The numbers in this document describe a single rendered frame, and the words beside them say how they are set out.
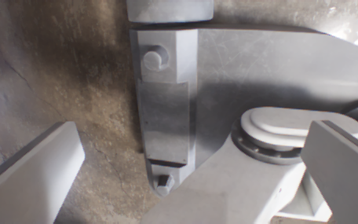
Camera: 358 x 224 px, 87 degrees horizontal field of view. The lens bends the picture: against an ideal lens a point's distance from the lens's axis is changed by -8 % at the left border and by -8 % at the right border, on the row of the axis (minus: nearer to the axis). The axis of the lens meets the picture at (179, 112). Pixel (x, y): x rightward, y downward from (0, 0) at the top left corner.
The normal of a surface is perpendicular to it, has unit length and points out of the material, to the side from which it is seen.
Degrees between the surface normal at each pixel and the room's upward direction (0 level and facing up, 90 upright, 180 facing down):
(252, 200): 90
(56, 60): 0
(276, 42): 0
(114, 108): 0
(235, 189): 90
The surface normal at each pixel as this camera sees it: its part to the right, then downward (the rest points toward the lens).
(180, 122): -0.22, 0.47
